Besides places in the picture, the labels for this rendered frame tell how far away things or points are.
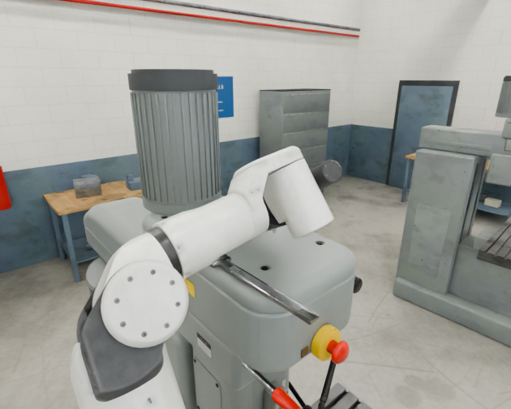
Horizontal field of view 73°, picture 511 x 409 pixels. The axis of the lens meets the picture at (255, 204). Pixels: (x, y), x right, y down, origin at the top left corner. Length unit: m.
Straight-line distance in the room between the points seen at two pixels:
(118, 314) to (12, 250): 4.77
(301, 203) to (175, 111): 0.40
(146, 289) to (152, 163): 0.51
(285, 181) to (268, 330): 0.23
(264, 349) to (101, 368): 0.30
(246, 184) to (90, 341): 0.23
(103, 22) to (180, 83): 4.28
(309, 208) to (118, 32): 4.72
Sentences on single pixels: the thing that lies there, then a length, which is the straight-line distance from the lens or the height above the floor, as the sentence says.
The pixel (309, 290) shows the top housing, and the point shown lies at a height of 1.88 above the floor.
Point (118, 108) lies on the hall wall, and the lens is 5.02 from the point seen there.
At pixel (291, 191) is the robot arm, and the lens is 0.47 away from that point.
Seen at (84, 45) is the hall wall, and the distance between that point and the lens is 4.93.
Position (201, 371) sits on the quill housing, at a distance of 0.90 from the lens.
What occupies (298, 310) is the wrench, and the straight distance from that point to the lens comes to 0.49.
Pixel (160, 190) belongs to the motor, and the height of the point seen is 1.95.
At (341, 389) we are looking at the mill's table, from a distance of 1.68.
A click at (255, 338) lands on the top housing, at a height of 1.81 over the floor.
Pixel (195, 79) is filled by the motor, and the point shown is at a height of 2.19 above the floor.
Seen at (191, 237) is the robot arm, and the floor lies 2.03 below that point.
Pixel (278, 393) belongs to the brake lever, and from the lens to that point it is 0.64.
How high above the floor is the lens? 2.19
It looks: 20 degrees down
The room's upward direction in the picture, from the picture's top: straight up
